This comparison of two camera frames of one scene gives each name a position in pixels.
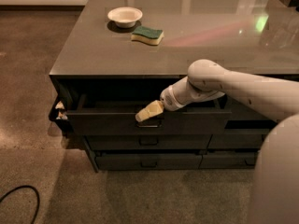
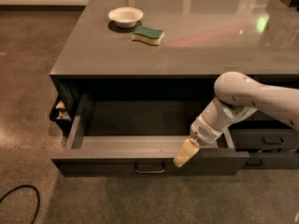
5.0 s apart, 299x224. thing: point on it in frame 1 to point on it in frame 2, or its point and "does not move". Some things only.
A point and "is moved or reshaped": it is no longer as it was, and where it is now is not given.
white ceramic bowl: x=125 y=17 does not move
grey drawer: x=115 y=115 is moved or reshaped
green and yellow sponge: x=149 y=35 does not move
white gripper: x=168 y=100 to x=204 y=133
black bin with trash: x=63 y=112 does not move
